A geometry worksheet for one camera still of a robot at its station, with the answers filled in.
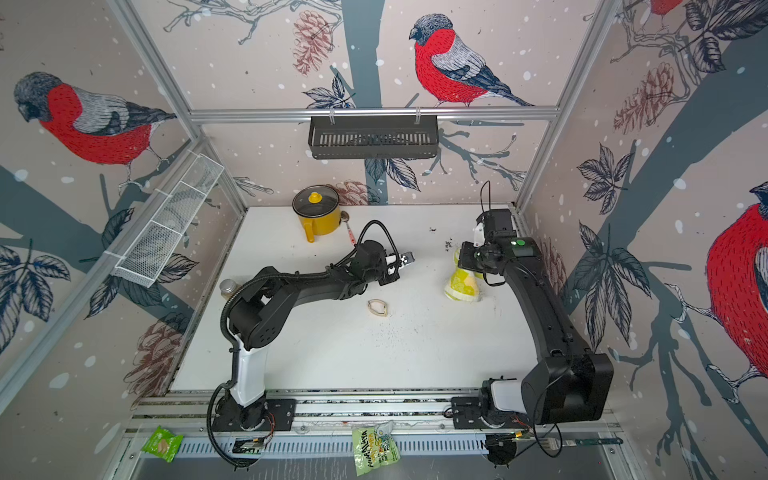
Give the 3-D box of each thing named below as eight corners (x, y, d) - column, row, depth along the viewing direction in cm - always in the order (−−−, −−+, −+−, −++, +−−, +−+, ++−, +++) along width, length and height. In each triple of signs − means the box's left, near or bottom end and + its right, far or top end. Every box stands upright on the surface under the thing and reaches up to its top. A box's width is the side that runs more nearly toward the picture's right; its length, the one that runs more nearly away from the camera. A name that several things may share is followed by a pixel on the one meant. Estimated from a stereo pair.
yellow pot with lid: (312, 248, 110) (303, 225, 100) (294, 218, 120) (285, 194, 110) (351, 230, 116) (347, 206, 106) (331, 202, 126) (326, 178, 116)
